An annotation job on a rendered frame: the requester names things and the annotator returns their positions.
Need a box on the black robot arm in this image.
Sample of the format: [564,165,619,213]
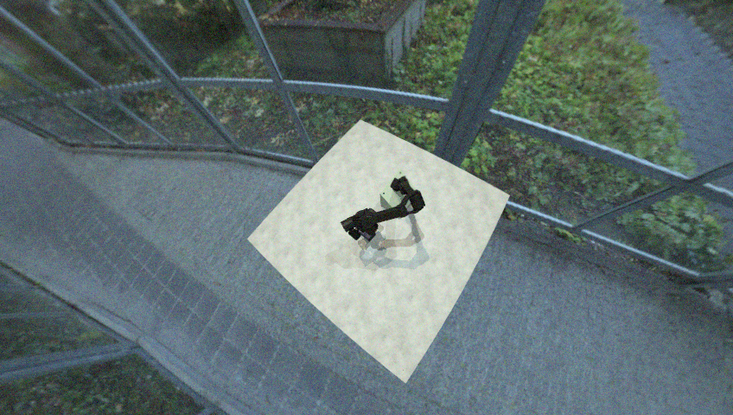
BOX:
[341,176,425,235]

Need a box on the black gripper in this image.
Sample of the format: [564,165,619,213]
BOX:
[348,208,376,240]

